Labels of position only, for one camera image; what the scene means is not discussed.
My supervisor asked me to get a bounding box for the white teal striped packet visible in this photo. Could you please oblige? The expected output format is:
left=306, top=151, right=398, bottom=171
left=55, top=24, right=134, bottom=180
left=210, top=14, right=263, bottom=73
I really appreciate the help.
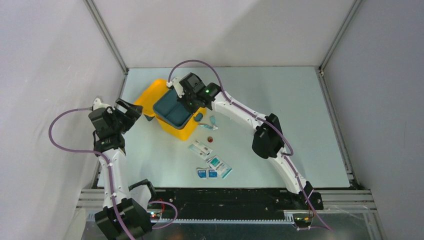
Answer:
left=188, top=140, right=213, bottom=160

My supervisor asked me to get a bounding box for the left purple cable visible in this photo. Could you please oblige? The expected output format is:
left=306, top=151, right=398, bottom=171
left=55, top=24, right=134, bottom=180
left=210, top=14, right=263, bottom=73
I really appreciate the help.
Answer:
left=48, top=106, right=179, bottom=240

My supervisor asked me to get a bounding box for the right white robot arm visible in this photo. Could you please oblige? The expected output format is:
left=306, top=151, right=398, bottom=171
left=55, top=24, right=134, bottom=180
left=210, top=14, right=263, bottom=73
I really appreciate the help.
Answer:
left=167, top=73, right=316, bottom=212

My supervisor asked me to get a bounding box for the blue alcohol pad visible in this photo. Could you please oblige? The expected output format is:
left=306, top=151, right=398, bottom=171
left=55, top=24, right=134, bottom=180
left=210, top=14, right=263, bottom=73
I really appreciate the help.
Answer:
left=196, top=168, right=208, bottom=179
left=207, top=169, right=219, bottom=179

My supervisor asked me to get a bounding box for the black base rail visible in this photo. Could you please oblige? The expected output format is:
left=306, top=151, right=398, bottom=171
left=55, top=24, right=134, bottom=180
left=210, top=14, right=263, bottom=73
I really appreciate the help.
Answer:
left=154, top=187, right=309, bottom=221

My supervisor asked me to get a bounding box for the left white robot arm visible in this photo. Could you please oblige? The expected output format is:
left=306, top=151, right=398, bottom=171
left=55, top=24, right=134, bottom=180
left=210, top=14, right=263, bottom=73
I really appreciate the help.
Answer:
left=88, top=97, right=158, bottom=240

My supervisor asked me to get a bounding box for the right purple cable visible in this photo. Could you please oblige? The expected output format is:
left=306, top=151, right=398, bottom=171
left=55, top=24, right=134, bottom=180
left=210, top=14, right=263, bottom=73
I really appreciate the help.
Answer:
left=167, top=59, right=334, bottom=233

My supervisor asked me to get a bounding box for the teal tube upper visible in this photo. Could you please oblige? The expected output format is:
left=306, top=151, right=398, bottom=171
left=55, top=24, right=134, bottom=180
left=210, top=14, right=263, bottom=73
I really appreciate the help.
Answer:
left=209, top=115, right=218, bottom=131

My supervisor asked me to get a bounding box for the teal tube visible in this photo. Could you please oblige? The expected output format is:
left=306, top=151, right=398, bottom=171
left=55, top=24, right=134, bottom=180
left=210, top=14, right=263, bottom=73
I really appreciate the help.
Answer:
left=198, top=122, right=214, bottom=130
left=209, top=115, right=218, bottom=131

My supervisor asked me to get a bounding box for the blue alcohol pad right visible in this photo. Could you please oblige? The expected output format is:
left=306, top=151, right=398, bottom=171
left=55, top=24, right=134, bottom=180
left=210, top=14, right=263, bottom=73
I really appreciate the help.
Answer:
left=207, top=169, right=219, bottom=179

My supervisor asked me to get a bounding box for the yellow medicine kit box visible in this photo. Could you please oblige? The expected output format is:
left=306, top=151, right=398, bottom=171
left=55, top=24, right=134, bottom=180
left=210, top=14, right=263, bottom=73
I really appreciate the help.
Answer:
left=134, top=79, right=207, bottom=141

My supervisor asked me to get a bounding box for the medical gauze dressing packet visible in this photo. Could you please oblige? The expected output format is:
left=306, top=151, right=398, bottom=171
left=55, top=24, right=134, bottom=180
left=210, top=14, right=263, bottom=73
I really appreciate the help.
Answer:
left=206, top=155, right=233, bottom=179

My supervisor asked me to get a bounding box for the dark teal divided tray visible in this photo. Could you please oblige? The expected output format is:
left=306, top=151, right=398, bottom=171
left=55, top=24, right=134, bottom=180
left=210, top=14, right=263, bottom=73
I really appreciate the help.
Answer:
left=153, top=89, right=193, bottom=130

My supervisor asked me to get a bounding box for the blue alcohol pad left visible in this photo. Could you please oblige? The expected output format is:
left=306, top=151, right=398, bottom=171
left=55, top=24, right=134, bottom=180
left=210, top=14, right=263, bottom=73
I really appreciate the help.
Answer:
left=196, top=168, right=208, bottom=179

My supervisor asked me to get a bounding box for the teal tube lower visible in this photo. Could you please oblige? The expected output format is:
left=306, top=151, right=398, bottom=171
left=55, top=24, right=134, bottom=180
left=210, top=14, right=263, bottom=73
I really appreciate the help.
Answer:
left=198, top=122, right=214, bottom=130

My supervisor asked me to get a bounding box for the purple cable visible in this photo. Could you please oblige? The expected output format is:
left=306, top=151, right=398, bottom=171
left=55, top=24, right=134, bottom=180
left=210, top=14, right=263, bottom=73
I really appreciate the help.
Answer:
left=167, top=59, right=334, bottom=233
left=48, top=106, right=179, bottom=240

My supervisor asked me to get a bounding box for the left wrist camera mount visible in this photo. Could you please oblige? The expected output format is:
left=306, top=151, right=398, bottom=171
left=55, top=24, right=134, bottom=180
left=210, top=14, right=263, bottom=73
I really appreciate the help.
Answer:
left=91, top=97, right=110, bottom=112

